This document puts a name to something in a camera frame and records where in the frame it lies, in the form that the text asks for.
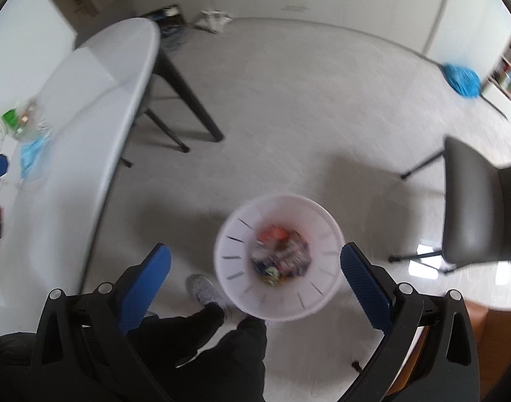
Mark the pile of colourful wrappers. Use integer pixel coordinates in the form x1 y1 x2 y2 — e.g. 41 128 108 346
249 225 313 288

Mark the blue face mask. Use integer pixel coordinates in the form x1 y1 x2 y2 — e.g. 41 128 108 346
18 135 56 183

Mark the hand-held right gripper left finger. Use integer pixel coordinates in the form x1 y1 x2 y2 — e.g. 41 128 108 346
29 243 172 402

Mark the open box of clutter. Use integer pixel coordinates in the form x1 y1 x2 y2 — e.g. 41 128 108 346
142 5 185 37

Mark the blue plastic bag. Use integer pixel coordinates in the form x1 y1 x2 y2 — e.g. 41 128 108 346
442 63 481 99

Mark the white slotted waste bin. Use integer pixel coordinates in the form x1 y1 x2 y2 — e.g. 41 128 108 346
214 193 345 323

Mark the person's right leg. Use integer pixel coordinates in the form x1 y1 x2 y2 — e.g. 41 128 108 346
197 317 268 402

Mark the person's leg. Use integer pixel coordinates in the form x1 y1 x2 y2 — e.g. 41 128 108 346
125 301 239 402
197 317 268 402

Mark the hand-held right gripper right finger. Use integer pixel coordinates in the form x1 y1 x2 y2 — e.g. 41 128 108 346
340 242 481 402

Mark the person's left grey shoe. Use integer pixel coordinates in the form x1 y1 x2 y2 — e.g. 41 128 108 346
185 274 233 323

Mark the person's left leg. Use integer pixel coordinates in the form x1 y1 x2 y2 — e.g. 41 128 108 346
125 301 239 402

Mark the dark grey chair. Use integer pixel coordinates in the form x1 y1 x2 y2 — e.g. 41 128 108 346
389 135 511 276

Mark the white oval table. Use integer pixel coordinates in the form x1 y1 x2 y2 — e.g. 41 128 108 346
0 17 225 308

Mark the clear plastic bottle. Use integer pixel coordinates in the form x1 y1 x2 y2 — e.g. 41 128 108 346
10 97 52 142

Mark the brown seat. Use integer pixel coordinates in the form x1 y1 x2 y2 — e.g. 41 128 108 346
385 300 511 397

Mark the white tote bag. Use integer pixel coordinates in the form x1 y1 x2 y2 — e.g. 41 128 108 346
194 8 231 34

